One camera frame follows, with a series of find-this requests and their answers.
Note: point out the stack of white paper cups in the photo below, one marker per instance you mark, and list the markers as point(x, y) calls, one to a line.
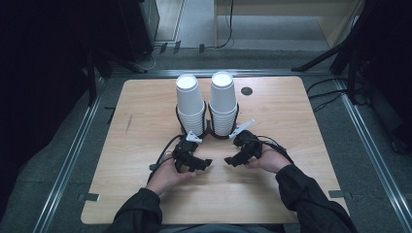
point(223, 97)
point(189, 100)

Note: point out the black metal stand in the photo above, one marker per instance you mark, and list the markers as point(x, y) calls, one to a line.
point(97, 64)

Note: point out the dark cabinet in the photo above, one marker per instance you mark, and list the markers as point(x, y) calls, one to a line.
point(139, 26)

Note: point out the person's left hand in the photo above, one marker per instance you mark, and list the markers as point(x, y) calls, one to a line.
point(168, 178)

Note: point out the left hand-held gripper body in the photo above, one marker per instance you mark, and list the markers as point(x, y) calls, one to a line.
point(183, 152)

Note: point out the metal floor rail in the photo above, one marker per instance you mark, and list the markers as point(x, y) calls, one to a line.
point(155, 73)
point(69, 161)
point(372, 145)

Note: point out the light wooden furniture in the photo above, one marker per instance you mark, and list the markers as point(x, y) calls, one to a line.
point(333, 19)

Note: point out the grey table corner bracket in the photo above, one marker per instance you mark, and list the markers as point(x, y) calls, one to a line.
point(338, 194)
point(89, 197)

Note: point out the black tripod stand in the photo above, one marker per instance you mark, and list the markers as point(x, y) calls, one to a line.
point(350, 42)

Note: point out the person's right hand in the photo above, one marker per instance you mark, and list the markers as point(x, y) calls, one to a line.
point(270, 160)

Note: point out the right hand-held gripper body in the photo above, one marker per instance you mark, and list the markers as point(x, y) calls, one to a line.
point(251, 145)

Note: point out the black double cup holder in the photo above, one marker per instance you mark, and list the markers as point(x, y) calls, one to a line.
point(208, 127)

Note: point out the black round table grommet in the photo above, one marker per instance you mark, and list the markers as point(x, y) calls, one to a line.
point(247, 91)

